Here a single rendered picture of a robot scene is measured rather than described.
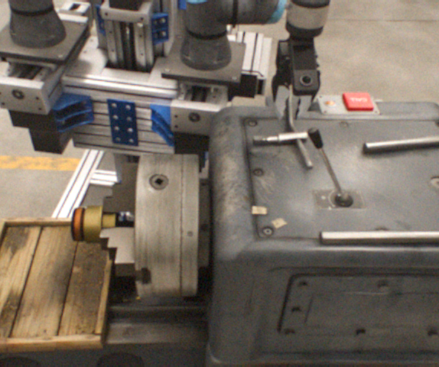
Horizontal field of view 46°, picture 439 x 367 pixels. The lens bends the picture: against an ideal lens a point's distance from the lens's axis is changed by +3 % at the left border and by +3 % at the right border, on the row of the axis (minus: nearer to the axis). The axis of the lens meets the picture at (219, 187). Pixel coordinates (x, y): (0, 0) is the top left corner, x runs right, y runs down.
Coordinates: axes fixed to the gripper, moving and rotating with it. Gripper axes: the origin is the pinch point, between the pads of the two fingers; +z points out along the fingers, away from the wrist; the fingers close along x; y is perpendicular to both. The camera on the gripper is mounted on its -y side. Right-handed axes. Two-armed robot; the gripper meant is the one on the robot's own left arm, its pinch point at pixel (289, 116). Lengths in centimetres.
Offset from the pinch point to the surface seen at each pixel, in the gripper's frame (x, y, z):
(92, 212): 41.9, -12.2, 17.3
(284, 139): 1.3, -4.8, 2.4
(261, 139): 6.2, -5.1, 2.2
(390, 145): -20.4, -6.8, 2.2
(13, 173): 114, 119, 129
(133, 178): 33.4, -7.1, 12.0
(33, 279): 59, -12, 41
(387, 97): -114, 197, 129
